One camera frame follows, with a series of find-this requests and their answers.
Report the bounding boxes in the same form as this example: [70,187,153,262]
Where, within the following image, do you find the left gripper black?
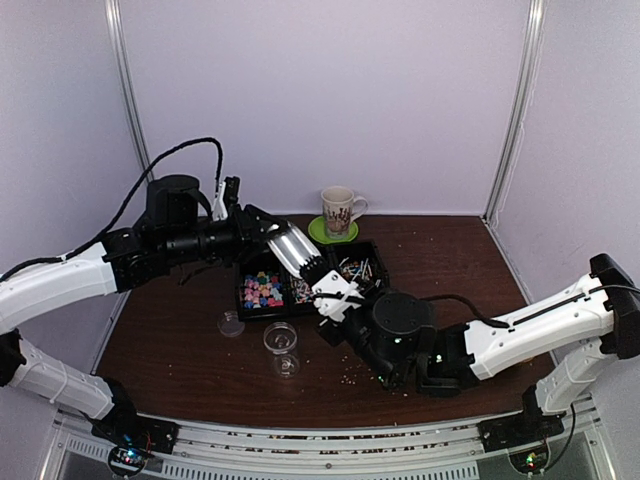
[162,202,289,268]

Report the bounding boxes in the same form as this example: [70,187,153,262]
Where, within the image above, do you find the metal candy scoop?
[267,222,321,278]

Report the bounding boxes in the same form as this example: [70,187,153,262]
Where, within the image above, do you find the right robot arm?
[299,254,639,442]

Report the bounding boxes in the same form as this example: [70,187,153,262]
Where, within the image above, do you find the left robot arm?
[1,175,289,444]

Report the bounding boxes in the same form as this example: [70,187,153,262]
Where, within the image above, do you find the black bin star candies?
[235,252,290,322]

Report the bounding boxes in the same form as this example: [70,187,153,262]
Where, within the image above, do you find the green saucer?
[307,216,359,245]

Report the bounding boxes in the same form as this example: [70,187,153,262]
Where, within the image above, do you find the black bin small lollipops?
[327,240,391,292]

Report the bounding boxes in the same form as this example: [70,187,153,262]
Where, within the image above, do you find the clear plastic jar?
[263,322,300,379]

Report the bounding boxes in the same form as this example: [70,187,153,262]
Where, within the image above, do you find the ceramic mug coral pattern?
[321,186,369,239]

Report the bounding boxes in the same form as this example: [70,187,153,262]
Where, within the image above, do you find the clear jar lid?
[217,310,245,338]

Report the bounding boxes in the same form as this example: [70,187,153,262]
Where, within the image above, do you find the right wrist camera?
[311,270,365,323]

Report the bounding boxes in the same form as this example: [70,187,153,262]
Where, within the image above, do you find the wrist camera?
[311,270,365,323]
[211,176,240,221]

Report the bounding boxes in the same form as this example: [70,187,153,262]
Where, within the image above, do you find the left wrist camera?
[211,176,240,221]

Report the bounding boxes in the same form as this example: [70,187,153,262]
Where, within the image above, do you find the aluminium front rail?
[39,407,619,480]

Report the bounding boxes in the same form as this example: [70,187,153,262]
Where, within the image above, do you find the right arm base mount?
[477,412,564,452]

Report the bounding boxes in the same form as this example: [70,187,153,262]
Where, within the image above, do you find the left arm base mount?
[88,410,179,454]

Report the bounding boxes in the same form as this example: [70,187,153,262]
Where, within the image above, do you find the left aluminium corner post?
[104,0,152,173]

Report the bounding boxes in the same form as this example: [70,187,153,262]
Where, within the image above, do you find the aluminium corner post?
[484,0,546,226]
[104,0,152,173]

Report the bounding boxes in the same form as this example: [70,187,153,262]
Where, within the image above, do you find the right aluminium corner post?
[484,0,546,226]

